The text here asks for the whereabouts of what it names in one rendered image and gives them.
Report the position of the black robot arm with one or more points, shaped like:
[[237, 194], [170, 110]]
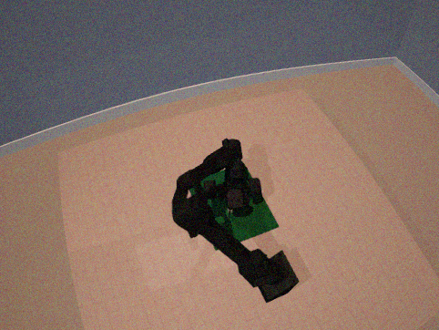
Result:
[[193, 214]]

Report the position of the green circuit board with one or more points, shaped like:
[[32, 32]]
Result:
[[250, 221]]

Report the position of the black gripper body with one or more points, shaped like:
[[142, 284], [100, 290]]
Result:
[[211, 188]]

